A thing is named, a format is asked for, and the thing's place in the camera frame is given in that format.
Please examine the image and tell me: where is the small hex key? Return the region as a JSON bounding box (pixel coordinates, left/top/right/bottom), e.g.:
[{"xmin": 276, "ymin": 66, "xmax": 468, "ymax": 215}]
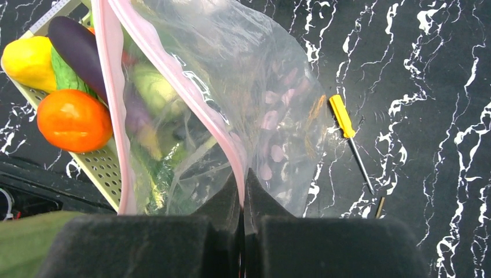
[{"xmin": 375, "ymin": 196, "xmax": 385, "ymax": 219}]

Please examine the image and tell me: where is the yellow handled screwdriver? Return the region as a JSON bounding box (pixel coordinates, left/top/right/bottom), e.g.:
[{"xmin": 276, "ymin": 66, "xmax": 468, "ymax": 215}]
[{"xmin": 329, "ymin": 94, "xmax": 375, "ymax": 195}]

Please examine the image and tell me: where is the green toy cabbage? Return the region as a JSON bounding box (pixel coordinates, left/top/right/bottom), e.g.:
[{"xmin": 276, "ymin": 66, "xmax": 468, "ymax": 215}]
[{"xmin": 132, "ymin": 63, "xmax": 185, "ymax": 116}]

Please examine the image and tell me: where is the green toy bitter gourd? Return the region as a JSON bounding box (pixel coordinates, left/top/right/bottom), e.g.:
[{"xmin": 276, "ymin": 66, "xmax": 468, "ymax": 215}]
[{"xmin": 51, "ymin": 46, "xmax": 97, "ymax": 98}]

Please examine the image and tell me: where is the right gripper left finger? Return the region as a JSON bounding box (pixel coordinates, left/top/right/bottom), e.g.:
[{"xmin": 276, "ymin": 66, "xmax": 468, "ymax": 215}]
[{"xmin": 37, "ymin": 175, "xmax": 241, "ymax": 277}]

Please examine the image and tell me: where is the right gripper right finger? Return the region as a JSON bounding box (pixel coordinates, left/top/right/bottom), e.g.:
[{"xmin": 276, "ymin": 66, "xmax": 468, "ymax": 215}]
[{"xmin": 244, "ymin": 170, "xmax": 427, "ymax": 277}]

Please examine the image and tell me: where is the clear zip top bag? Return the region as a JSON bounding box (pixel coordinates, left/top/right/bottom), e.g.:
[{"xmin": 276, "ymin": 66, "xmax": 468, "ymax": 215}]
[{"xmin": 91, "ymin": 1, "xmax": 333, "ymax": 216}]

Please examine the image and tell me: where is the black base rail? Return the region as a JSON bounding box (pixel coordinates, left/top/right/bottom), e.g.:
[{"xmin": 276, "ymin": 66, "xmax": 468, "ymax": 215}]
[{"xmin": 1, "ymin": 155, "xmax": 116, "ymax": 217}]

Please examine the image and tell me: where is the purple toy eggplant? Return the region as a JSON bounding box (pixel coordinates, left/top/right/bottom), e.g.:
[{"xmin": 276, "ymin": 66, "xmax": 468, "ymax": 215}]
[{"xmin": 47, "ymin": 16, "xmax": 108, "ymax": 103}]

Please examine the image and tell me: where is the orange toy fruit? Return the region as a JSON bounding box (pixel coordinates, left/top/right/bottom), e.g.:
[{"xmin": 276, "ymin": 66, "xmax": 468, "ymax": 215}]
[{"xmin": 36, "ymin": 89, "xmax": 113, "ymax": 153}]

